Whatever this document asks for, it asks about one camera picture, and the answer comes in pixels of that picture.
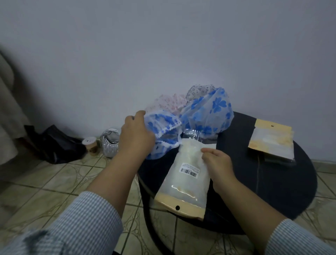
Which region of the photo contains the person's left hand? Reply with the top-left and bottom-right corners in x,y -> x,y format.
118,110 -> 156,161

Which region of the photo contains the person's right hand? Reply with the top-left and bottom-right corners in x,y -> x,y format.
201,147 -> 239,195

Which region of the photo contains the blue flower shower cap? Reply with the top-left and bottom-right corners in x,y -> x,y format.
180,87 -> 234,140
143,110 -> 183,161

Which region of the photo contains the cream packet with barcode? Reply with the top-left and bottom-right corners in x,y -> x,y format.
154,129 -> 217,222

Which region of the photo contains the pink print shower cap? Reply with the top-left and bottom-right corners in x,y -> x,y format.
145,94 -> 188,116

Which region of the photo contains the blue cap clear packet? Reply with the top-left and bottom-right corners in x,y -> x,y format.
263,153 -> 297,167

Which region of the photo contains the stack of yellow small pouches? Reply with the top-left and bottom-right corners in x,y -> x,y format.
247,118 -> 295,161

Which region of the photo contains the person's right forearm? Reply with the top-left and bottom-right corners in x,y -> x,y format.
213,177 -> 336,255

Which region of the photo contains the person's left forearm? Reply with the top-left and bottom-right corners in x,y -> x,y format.
0,151 -> 146,255

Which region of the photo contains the silver quilted handbag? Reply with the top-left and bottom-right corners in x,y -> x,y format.
100,128 -> 121,159

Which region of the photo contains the ribbon spool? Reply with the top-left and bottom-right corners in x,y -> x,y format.
82,136 -> 101,157

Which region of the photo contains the black round side table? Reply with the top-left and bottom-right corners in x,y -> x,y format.
137,111 -> 318,255

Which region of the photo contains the black bag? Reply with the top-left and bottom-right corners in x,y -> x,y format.
24,124 -> 87,165

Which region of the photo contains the beige fabric drape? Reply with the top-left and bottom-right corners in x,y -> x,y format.
0,50 -> 32,182

